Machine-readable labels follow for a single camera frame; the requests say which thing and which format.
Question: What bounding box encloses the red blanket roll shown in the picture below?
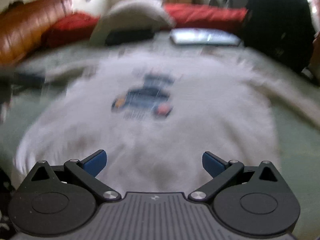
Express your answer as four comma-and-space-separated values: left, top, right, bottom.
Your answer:
164, 3, 247, 33

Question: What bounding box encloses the wooden headboard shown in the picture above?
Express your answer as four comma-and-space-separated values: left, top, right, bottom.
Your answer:
1, 0, 72, 67

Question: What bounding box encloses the green quilted bed cover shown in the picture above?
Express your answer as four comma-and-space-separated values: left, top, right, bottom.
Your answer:
1, 33, 319, 239

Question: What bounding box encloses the white printed sweatshirt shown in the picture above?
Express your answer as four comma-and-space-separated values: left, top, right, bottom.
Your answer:
11, 49, 319, 192

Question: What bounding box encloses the red pillow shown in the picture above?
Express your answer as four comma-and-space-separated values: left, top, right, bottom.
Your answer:
41, 12, 99, 49

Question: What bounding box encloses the black backpack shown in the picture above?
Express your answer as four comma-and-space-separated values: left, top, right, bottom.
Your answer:
239, 0, 316, 73

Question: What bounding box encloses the light blue book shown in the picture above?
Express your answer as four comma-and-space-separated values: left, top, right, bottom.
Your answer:
170, 28, 242, 46

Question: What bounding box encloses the grey pillow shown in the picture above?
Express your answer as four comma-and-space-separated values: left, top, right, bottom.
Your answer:
89, 0, 176, 46

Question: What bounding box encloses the black folded cloth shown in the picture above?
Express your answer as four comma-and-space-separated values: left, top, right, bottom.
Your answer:
105, 29, 155, 46

